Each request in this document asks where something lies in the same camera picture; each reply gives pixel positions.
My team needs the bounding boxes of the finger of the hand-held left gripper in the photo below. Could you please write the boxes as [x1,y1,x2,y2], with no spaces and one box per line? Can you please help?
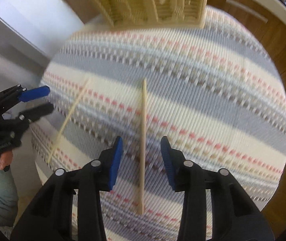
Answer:
[0,102,55,126]
[0,85,51,109]

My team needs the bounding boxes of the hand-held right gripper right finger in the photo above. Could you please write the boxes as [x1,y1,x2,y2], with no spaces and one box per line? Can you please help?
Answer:
[160,136,275,241]

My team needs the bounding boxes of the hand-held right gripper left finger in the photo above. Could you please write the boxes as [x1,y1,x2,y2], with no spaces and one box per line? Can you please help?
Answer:
[10,136,123,241]

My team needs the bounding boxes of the wooden chopstick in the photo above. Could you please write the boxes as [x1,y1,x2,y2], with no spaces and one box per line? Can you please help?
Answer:
[136,78,148,215]
[47,78,90,164]

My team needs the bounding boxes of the yellow plastic utensil basket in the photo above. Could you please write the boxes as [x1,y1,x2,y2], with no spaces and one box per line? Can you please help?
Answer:
[76,0,210,29]

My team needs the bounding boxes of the person's left forearm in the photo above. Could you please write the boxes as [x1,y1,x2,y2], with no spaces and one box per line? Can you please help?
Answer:
[0,159,19,228]

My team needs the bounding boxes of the striped woven tablecloth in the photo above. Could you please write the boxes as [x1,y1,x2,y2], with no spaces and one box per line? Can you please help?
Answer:
[30,5,286,241]

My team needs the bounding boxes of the long silver drawer handle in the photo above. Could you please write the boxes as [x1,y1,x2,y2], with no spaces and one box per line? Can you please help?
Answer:
[225,0,269,24]

